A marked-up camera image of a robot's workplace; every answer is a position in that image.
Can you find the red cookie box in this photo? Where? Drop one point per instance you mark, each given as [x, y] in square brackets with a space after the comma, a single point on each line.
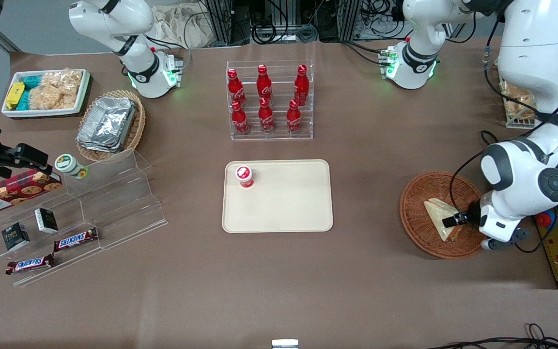
[15, 192]

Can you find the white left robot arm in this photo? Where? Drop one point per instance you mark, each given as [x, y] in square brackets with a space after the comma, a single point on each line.
[531, 72]

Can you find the teal snack packet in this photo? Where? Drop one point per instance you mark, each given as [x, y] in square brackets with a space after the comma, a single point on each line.
[23, 101]
[33, 80]

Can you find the clear acrylic step shelf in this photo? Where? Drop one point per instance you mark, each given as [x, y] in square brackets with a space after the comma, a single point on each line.
[114, 203]

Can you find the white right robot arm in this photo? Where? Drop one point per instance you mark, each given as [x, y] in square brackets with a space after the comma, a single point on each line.
[133, 53]

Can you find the yellow snack packet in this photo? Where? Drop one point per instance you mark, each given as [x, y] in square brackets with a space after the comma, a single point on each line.
[15, 95]

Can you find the round brown wicker basket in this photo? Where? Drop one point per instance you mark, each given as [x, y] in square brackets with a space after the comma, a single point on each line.
[424, 228]

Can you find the beige crumpled cloth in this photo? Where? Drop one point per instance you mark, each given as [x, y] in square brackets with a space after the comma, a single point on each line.
[177, 26]

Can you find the clear acrylic bottle rack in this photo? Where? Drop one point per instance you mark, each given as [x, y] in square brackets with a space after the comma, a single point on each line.
[279, 131]

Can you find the beige plastic tray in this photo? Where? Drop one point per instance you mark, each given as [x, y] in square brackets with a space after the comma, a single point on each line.
[284, 203]

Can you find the brown chocolate bar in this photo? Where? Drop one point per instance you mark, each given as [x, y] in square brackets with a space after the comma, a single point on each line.
[75, 239]
[29, 264]

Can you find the triangle sandwich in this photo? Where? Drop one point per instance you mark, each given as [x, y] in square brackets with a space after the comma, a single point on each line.
[442, 217]

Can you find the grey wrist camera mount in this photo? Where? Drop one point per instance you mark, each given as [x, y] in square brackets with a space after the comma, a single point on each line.
[499, 242]

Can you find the stack of foil containers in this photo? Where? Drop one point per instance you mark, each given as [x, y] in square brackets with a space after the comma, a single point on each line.
[107, 123]

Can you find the white cup with green lid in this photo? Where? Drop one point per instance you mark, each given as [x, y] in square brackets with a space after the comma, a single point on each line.
[68, 165]

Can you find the red cola bottle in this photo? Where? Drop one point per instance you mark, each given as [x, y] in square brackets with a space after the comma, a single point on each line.
[239, 120]
[235, 88]
[264, 83]
[293, 118]
[301, 85]
[266, 117]

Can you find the small white block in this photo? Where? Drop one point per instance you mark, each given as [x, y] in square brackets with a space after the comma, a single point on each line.
[285, 344]

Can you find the red lidded cup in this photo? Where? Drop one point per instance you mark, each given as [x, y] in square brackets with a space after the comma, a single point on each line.
[244, 176]

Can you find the small black box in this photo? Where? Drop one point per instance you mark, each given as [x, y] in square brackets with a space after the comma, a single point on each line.
[15, 236]
[46, 220]

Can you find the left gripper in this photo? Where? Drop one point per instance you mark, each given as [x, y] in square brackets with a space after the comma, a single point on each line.
[471, 213]

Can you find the white rectangular snack bin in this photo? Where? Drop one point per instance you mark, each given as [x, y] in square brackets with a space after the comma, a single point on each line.
[84, 85]

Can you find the clear bag of crackers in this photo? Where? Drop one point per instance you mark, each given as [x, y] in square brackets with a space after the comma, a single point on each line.
[49, 98]
[66, 78]

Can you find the oval brown wicker basket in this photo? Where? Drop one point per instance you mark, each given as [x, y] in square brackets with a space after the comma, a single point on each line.
[136, 131]

